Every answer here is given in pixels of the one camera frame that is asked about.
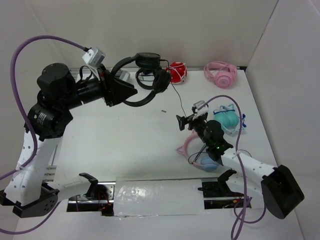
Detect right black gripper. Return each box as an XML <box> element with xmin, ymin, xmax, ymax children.
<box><xmin>176</xmin><ymin>113</ymin><xmax>211</xmax><ymax>147</ymax></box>

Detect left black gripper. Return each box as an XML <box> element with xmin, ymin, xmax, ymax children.
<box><xmin>59</xmin><ymin>63</ymin><xmax>138</xmax><ymax>110</ymax></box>

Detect black wired headphones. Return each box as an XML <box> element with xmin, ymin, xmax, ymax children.
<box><xmin>111</xmin><ymin>52</ymin><xmax>172</xmax><ymax>108</ymax></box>

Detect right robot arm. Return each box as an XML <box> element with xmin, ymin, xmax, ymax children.
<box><xmin>176</xmin><ymin>114</ymin><xmax>305</xmax><ymax>219</ymax></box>

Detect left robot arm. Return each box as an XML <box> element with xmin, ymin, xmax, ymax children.
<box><xmin>0</xmin><ymin>63</ymin><xmax>138</xmax><ymax>218</ymax></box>

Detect grey white headphones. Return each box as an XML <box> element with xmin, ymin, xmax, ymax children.
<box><xmin>115</xmin><ymin>69</ymin><xmax>131</xmax><ymax>82</ymax></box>

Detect black wrapped headphones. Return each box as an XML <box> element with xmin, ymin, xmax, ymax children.
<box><xmin>135</xmin><ymin>67</ymin><xmax>161</xmax><ymax>90</ymax></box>

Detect teal headphones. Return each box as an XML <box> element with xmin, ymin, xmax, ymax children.
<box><xmin>213</xmin><ymin>103</ymin><xmax>247</xmax><ymax>136</ymax></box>

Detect red white headphones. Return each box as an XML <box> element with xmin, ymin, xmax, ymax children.
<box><xmin>166</xmin><ymin>61</ymin><xmax>188</xmax><ymax>85</ymax></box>

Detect pink blue cat-ear headphones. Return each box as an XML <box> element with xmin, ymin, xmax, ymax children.
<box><xmin>175</xmin><ymin>130</ymin><xmax>219</xmax><ymax>173</ymax></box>

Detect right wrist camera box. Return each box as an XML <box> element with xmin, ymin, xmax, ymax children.
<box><xmin>191</xmin><ymin>100</ymin><xmax>209</xmax><ymax>120</ymax></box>

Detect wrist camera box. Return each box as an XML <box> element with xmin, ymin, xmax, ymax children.
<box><xmin>82</xmin><ymin>47</ymin><xmax>106</xmax><ymax>68</ymax></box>
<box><xmin>191</xmin><ymin>100</ymin><xmax>209</xmax><ymax>120</ymax></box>

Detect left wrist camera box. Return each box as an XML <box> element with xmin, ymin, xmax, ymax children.
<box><xmin>82</xmin><ymin>47</ymin><xmax>106</xmax><ymax>68</ymax></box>

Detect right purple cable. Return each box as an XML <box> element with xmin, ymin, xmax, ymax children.
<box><xmin>204</xmin><ymin>94</ymin><xmax>267</xmax><ymax>240</ymax></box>

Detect purple cable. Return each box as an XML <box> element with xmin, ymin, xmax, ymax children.
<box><xmin>0</xmin><ymin>35</ymin><xmax>90</xmax><ymax>238</ymax></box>
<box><xmin>204</xmin><ymin>94</ymin><xmax>267</xmax><ymax>240</ymax></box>

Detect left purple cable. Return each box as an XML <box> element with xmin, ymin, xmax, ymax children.
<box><xmin>0</xmin><ymin>35</ymin><xmax>90</xmax><ymax>238</ymax></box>

